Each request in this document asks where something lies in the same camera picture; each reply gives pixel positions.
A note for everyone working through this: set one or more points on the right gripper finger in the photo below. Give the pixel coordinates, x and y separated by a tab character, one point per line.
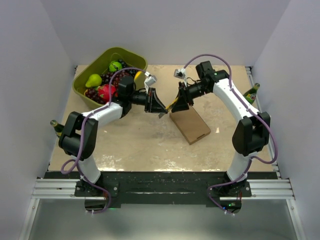
181	95
179	106

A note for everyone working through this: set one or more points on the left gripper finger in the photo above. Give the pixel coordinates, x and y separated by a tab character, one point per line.
156	102
158	109

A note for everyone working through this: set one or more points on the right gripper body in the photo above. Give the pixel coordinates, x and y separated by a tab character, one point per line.
186	93

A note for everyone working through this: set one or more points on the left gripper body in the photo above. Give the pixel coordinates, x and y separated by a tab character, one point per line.
148	100

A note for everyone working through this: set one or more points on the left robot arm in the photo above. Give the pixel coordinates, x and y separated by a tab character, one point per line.
78	138

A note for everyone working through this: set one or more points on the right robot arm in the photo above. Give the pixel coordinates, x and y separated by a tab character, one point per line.
251	133

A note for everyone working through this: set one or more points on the brown cardboard express box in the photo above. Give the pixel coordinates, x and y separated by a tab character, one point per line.
190	124

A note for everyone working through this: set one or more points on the yellow fruit at basket edge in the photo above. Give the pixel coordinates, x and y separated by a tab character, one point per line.
138	74

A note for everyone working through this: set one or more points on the dark blue grape bunch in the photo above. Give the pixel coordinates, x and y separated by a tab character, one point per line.
131	72

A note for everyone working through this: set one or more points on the red grape bunch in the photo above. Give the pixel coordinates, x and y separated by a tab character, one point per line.
115	76

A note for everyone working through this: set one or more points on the red dragon fruit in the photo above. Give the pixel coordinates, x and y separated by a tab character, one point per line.
104	92

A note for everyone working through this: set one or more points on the green apple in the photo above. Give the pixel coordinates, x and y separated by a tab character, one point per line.
114	66

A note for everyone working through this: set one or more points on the small dark grape bunch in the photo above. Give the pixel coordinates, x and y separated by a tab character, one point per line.
92	94

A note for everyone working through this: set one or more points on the green pear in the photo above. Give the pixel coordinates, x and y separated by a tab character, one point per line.
94	80

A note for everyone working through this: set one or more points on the olive green plastic basket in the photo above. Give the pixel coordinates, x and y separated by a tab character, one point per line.
101	67

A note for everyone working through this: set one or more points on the green glass bottle right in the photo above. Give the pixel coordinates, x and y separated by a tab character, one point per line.
251	94

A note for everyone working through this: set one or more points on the green glass bottle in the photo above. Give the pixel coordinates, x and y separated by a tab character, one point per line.
57	127
251	94

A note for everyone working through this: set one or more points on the green glass bottle left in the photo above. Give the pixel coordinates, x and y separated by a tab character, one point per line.
57	127

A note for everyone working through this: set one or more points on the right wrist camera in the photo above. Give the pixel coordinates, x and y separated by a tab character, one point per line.
180	73

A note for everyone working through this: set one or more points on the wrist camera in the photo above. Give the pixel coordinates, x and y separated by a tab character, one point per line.
180	73
149	81

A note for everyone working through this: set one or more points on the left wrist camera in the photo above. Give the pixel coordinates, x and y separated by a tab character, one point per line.
149	81

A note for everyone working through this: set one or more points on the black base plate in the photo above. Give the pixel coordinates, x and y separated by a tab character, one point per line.
164	188

